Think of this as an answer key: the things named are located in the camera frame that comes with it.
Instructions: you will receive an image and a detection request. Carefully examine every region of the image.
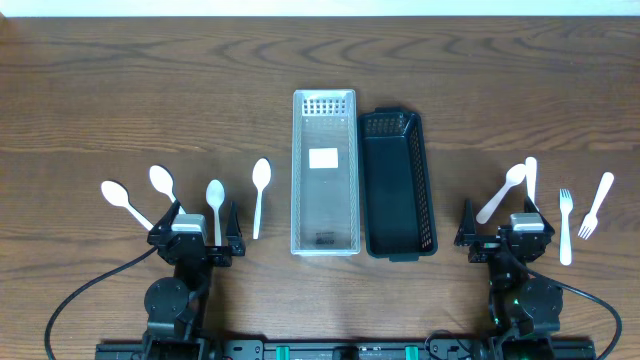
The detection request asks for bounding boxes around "black cable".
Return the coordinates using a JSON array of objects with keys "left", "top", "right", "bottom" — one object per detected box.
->
[
  {"left": 44, "top": 244, "right": 160, "bottom": 360},
  {"left": 502, "top": 239, "right": 624, "bottom": 360}
]

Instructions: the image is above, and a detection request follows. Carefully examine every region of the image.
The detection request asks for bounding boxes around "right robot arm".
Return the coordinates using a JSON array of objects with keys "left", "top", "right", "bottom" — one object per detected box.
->
[{"left": 454, "top": 198, "right": 563, "bottom": 359}]

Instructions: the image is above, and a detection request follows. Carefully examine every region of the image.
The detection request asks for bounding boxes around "black plastic basket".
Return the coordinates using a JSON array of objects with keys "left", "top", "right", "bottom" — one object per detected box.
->
[{"left": 358, "top": 107, "right": 438, "bottom": 262}]

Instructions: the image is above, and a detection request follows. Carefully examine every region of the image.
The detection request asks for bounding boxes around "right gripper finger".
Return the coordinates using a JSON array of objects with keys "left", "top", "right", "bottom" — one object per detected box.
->
[
  {"left": 524, "top": 196, "right": 544, "bottom": 219},
  {"left": 458, "top": 199, "right": 476, "bottom": 238}
]

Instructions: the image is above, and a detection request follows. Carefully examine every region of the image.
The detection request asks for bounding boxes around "right black cable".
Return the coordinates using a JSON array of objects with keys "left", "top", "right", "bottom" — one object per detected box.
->
[{"left": 502, "top": 239, "right": 624, "bottom": 360}]

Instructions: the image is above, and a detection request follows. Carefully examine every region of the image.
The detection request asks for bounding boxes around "clear plastic basket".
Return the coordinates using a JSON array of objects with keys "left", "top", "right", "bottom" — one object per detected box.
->
[{"left": 291, "top": 89, "right": 361, "bottom": 256}]

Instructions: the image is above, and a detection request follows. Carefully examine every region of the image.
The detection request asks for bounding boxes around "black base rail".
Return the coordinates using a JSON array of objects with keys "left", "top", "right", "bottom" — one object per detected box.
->
[{"left": 95, "top": 337, "right": 596, "bottom": 360}]

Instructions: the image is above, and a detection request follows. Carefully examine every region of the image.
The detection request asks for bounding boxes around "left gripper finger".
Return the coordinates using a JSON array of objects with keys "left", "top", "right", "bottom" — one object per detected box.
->
[
  {"left": 226, "top": 202, "right": 243, "bottom": 246},
  {"left": 158, "top": 200, "right": 181, "bottom": 231}
]

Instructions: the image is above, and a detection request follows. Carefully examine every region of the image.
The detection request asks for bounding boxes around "left black cable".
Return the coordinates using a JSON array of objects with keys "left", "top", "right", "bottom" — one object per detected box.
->
[{"left": 44, "top": 244, "right": 160, "bottom": 360}]

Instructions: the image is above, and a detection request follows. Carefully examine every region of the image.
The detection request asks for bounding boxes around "white plastic spoon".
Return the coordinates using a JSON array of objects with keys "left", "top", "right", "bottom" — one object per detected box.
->
[
  {"left": 252, "top": 158, "right": 272, "bottom": 240},
  {"left": 149, "top": 165, "right": 177, "bottom": 203},
  {"left": 476, "top": 163, "right": 526, "bottom": 224},
  {"left": 100, "top": 180, "right": 153, "bottom": 231},
  {"left": 206, "top": 179, "right": 225, "bottom": 246}
]

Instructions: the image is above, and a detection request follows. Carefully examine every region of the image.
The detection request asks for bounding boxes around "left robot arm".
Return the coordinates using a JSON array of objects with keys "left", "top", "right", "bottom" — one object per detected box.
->
[{"left": 140, "top": 203, "right": 246, "bottom": 360}]

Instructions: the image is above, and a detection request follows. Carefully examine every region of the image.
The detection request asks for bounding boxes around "white plastic fork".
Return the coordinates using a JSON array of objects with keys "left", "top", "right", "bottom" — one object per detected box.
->
[
  {"left": 559, "top": 189, "right": 573, "bottom": 266},
  {"left": 525, "top": 156, "right": 538, "bottom": 209},
  {"left": 578, "top": 172, "right": 615, "bottom": 240}
]

